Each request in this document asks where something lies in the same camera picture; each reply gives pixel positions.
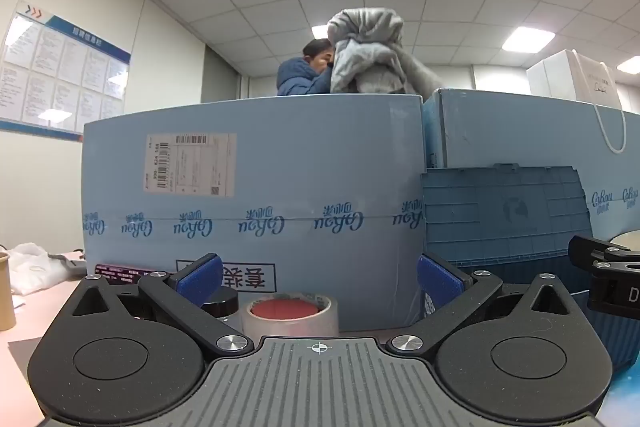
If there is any red round lid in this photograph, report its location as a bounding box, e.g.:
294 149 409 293
250 298 321 322

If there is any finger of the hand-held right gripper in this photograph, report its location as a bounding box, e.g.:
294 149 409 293
568 234 635 269

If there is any white plastic bag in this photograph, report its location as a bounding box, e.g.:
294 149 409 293
7 243 86 297

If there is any black lid glass jar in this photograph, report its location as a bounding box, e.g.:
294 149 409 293
202 289 240 323

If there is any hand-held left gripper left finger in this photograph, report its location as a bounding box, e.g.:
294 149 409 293
71 253 256 360

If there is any plain light blue carton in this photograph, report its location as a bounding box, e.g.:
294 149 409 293
422 88 640 249

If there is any black item with red label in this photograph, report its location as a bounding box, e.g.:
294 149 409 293
94 263 151 280

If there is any white paper bag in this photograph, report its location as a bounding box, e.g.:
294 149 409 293
526 49 628 155

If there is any large labelled light blue carton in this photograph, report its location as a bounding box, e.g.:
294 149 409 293
82 93 428 333

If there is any clear tape roll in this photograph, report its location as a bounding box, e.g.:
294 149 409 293
241 292 340 338

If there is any beige paper cup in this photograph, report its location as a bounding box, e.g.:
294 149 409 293
0 251 18 332

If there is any blue plastic crate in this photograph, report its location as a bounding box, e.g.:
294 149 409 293
421 163 640 374

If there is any wall notice board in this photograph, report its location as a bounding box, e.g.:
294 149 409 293
0 0 132 142

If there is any grey cloth bundle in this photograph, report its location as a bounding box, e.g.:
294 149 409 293
326 7 446 95

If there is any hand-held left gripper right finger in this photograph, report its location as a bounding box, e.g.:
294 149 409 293
385 253 576 360

